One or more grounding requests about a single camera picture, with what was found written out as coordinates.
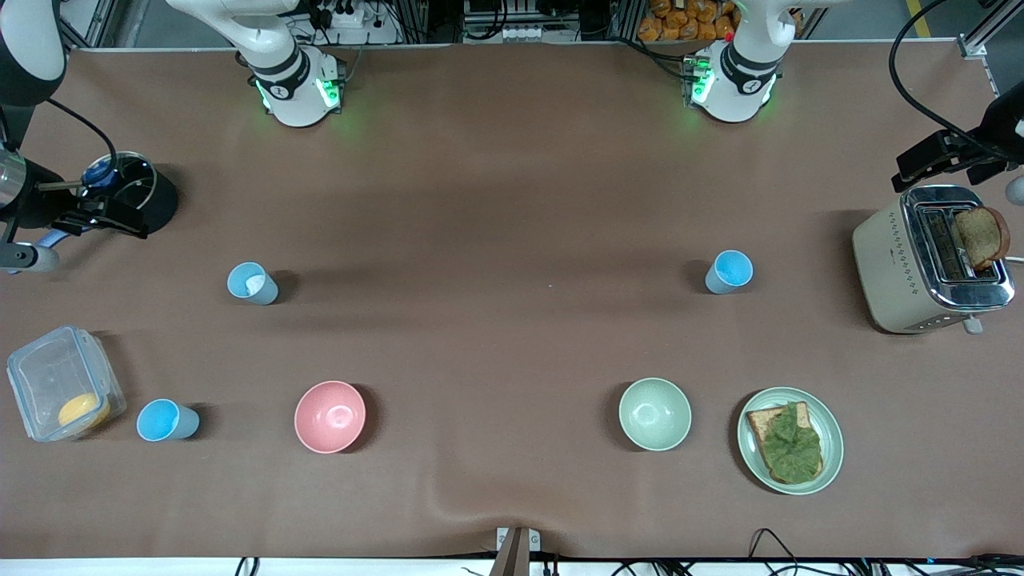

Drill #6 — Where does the blue plastic cup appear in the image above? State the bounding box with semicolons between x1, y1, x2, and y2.
226;262;280;306
136;398;201;442
704;250;754;295

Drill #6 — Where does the dark brown bread slice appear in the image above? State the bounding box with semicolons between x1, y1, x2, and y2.
951;206;1012;271

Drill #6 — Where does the cream and chrome toaster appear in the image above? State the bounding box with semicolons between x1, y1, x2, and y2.
851;184;1017;336

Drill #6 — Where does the clear lidded plastic container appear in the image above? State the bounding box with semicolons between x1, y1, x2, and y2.
6;325;127;443

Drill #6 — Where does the yellow round food piece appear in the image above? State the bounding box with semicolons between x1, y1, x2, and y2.
58;392;112;430

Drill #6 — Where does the bread rolls crate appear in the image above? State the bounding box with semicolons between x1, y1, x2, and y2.
637;0;738;43

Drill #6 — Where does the pale green plate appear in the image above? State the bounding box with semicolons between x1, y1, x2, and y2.
737;387;845;496

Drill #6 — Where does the pink bowl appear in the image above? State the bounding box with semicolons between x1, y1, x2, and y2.
294;381;367;454

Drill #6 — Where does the pale toast slice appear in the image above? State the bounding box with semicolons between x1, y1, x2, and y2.
746;402;825;486

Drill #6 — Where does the green lettuce leaf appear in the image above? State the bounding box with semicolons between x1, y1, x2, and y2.
758;402;824;484

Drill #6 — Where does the pale green bowl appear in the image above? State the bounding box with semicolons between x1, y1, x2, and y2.
618;378;693;453

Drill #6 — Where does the brown table mat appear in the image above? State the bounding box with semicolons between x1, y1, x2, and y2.
0;40;1024;561

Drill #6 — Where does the black saucepan blue handle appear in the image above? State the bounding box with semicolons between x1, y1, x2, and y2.
36;150;179;248

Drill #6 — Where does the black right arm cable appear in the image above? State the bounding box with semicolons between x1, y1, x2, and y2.
44;96;120;173

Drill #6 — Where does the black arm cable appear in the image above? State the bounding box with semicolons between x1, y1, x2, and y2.
888;0;993;142
44;96;120;173

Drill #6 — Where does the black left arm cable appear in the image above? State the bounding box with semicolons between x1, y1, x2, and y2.
888;0;993;142

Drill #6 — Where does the aluminium frame bracket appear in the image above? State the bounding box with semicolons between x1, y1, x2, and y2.
956;30;998;62

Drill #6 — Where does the black looped cable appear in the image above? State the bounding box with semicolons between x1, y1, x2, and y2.
748;527;802;576

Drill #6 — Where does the metal camera mount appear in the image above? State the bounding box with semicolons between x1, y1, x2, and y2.
490;526;542;576

